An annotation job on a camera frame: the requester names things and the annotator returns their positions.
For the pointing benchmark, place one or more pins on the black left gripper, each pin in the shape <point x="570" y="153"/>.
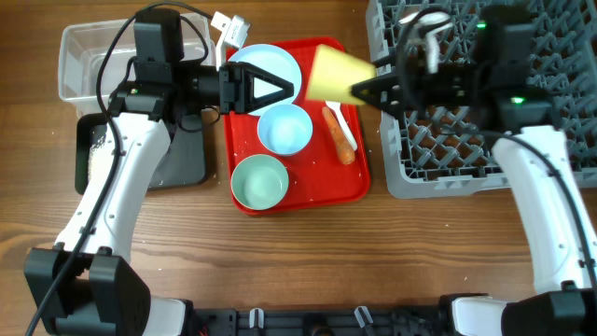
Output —
<point x="235" y="77"/>

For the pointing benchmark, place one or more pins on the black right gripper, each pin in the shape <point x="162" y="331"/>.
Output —
<point x="390" y="85"/>

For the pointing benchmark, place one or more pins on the light blue plate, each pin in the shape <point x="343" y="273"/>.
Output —
<point x="277" y="62"/>

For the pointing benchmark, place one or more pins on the light blue bowl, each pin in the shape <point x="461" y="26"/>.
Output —
<point x="285" y="129"/>

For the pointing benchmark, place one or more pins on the white plastic spoon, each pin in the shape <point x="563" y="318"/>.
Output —
<point x="336" y="108"/>

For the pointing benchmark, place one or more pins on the yellow plastic cup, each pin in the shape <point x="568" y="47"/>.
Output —
<point x="333" y="74"/>

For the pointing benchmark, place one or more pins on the orange carrot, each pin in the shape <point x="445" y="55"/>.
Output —
<point x="344" y="150"/>

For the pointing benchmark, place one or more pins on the light green bowl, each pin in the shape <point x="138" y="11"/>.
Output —
<point x="259" y="182"/>

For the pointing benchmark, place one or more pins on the white rice pile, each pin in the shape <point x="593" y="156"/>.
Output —
<point x="98" y="164"/>

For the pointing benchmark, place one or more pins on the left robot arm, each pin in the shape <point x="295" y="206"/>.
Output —
<point x="85" y="284"/>

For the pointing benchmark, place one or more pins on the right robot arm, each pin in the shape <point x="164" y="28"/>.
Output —
<point x="527" y="142"/>

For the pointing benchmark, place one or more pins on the grey-green dishwasher rack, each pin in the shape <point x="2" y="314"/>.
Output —
<point x="421" y="163"/>

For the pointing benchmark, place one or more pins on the black waste tray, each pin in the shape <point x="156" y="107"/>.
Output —
<point x="183" y="164"/>

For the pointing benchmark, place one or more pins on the red plastic tray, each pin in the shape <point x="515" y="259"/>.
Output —
<point x="316" y="176"/>

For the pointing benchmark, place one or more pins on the clear plastic bin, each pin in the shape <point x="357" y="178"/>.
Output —
<point x="84" y="46"/>

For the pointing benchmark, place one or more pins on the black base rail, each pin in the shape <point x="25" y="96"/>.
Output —
<point x="401" y="321"/>

